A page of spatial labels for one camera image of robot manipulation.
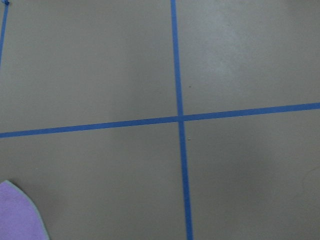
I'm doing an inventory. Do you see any purple cloth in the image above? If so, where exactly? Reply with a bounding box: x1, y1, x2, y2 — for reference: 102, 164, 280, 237
0, 180, 50, 240

